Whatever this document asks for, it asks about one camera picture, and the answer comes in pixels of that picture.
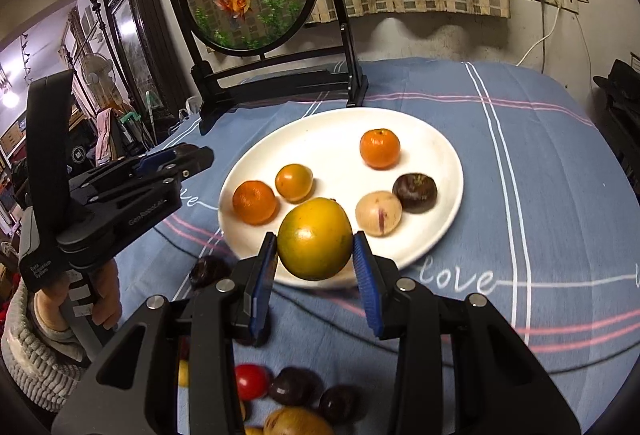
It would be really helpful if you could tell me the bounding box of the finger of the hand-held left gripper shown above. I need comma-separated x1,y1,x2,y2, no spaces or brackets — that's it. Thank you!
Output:
85,146,216,227
70,144,184,196

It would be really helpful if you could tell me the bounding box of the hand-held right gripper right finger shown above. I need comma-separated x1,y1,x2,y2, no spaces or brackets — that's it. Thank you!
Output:
351,231,582,435

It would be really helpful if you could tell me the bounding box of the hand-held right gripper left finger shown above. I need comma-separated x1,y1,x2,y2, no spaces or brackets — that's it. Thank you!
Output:
51,231,279,435

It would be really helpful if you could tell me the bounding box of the dark brown water chestnut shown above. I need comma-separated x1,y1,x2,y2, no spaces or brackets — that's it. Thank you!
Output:
392,173,438,214
189,256,231,288

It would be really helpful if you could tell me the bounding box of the green-orange mandarin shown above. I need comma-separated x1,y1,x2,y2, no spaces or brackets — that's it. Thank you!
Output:
277,197,354,281

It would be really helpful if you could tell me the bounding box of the pale fruit with purple streaks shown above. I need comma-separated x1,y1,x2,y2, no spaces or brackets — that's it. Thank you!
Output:
355,191,403,239

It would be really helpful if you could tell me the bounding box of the large orange mandarin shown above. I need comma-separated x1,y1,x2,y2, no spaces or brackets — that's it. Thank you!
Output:
232,180,279,224

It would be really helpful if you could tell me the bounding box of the red cherry tomato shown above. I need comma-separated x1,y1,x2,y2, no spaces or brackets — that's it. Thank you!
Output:
235,364,271,402

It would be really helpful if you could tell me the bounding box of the dark purple plum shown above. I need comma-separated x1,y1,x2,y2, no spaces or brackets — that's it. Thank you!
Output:
268,366,312,407
318,385,360,426

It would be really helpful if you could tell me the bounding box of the small orange-green mandarin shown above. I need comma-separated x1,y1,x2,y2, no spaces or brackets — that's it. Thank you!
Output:
275,163,314,204

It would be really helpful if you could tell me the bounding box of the white oval plate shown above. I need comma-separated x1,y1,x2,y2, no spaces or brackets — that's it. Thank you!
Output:
218,109,463,288

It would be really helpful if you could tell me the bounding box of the small orange mandarin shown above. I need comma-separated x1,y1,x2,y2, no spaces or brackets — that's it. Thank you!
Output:
359,128,401,170

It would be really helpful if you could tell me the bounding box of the tan round fruit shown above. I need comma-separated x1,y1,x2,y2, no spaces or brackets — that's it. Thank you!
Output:
263,406,335,435

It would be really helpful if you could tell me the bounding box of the person's left forearm grey sleeve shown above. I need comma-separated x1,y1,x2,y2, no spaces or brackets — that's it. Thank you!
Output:
0,280,88,413

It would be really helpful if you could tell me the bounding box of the person's left hand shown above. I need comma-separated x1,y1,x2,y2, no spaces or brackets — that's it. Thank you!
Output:
32,261,123,332

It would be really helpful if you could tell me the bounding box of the pink garment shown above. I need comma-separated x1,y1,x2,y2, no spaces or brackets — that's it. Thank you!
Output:
95,107,118,168

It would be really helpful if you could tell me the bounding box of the standing fan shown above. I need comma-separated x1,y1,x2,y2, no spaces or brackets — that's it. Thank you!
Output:
80,54,115,96

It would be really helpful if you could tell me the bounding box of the blue striped tablecloth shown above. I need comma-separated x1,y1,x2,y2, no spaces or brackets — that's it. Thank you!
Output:
100,57,640,435

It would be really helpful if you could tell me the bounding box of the black cabinet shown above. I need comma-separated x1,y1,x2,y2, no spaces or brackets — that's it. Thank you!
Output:
600,87,640,186

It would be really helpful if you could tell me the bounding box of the white power cable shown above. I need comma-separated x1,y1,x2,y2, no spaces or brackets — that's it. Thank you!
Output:
515,5,562,67

